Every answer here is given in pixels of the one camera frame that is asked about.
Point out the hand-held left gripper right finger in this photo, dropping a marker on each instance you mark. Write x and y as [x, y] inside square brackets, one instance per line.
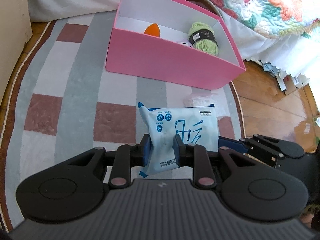
[176, 147]

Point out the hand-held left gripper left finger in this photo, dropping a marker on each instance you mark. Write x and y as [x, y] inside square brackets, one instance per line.
[146, 150]

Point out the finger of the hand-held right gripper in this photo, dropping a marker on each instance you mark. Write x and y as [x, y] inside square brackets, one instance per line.
[231, 144]

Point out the blue white wet wipes packet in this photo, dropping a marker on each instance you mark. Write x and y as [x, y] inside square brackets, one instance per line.
[162, 125]

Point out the pink cardboard box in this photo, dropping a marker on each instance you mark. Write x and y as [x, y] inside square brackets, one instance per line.
[162, 60]

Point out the green yarn ball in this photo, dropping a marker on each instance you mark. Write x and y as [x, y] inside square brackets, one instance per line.
[207, 48]

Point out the purple plush toy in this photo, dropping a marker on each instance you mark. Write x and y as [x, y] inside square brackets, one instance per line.
[186, 43]

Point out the orange makeup sponge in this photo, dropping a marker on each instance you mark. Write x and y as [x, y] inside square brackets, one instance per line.
[152, 31]

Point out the clear bag of floss picks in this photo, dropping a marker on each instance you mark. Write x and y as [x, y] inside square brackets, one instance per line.
[200, 100]

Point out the pile of papers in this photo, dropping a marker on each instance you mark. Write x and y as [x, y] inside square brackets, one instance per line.
[287, 82]

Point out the checkered rug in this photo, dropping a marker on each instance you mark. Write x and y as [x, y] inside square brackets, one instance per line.
[75, 92]

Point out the floral quilt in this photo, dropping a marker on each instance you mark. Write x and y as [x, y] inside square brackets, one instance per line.
[275, 5]

